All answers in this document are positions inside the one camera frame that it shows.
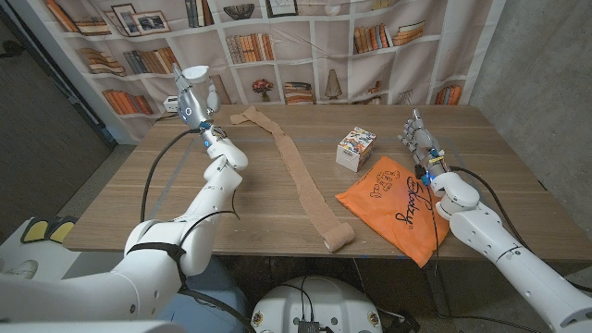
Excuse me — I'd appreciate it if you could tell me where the white sneaker of person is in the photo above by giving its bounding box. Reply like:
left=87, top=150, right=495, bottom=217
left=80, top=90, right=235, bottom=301
left=0, top=258, right=40, bottom=281

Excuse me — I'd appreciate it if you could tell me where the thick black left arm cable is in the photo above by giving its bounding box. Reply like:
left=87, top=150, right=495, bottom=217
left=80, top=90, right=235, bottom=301
left=139, top=128, right=256, bottom=333

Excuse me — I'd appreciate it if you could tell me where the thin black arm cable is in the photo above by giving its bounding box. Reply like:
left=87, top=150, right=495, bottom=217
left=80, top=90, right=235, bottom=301
left=178, top=189, right=241, bottom=246
left=425, top=182, right=443, bottom=272

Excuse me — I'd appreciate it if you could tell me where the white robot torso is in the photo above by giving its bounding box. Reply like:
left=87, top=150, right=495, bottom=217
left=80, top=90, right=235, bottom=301
left=249, top=276, right=384, bottom=333

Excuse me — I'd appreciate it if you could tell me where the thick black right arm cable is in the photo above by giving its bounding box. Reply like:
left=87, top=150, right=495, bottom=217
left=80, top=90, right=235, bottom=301
left=449, top=165, right=592, bottom=293

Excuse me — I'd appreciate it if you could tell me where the yellow black foot pedal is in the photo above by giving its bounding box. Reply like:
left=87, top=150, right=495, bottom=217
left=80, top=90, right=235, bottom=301
left=20, top=217, right=50, bottom=245
left=47, top=216, right=79, bottom=245

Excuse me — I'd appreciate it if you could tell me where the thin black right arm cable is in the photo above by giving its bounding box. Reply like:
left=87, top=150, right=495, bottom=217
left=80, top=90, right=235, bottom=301
left=425, top=182, right=443, bottom=272

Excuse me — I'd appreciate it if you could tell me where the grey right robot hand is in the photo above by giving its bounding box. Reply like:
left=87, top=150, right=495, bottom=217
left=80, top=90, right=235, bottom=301
left=398, top=107, right=450, bottom=183

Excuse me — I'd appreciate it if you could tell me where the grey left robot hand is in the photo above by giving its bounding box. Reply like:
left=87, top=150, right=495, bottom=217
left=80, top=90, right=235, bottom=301
left=171, top=63, right=228, bottom=149

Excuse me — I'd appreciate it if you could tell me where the clear plastic jar white lid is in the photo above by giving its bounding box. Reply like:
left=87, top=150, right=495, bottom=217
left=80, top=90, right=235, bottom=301
left=181, top=64, right=223, bottom=126

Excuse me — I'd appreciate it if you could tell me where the white floor platform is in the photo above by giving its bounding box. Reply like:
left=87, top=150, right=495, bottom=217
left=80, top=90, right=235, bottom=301
left=0, top=216, right=129, bottom=278

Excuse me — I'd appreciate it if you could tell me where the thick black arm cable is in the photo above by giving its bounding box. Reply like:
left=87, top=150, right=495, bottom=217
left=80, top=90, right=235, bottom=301
left=449, top=165, right=592, bottom=293
left=139, top=128, right=256, bottom=333

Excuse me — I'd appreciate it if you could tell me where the tan adhesive wrap roll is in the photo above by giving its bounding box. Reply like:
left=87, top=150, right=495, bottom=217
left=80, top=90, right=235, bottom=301
left=229, top=105, right=356, bottom=253

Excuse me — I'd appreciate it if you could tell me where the dark metal table leg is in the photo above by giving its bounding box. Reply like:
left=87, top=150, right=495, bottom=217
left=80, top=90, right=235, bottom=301
left=423, top=261, right=452, bottom=320

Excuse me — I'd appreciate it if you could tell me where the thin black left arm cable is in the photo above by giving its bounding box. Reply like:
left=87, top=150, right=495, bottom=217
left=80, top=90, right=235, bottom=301
left=178, top=189, right=241, bottom=246

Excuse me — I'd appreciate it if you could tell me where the thin black torso cable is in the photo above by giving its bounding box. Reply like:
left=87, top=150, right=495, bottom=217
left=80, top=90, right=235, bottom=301
left=270, top=276, right=316, bottom=323

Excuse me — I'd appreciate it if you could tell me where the black wall handle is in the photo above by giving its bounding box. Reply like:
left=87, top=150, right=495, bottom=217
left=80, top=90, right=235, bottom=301
left=0, top=40, right=28, bottom=60

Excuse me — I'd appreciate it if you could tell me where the colourful printed cardboard box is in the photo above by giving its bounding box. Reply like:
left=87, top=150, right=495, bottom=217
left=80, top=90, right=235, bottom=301
left=335, top=125, right=377, bottom=173

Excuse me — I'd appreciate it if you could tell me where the printed bookshelf backdrop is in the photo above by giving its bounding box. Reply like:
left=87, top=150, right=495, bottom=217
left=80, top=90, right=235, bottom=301
left=43, top=0, right=508, bottom=143

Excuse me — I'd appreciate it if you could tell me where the orange cloth with black print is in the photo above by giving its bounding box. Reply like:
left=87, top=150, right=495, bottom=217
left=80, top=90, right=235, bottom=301
left=335, top=155, right=450, bottom=269

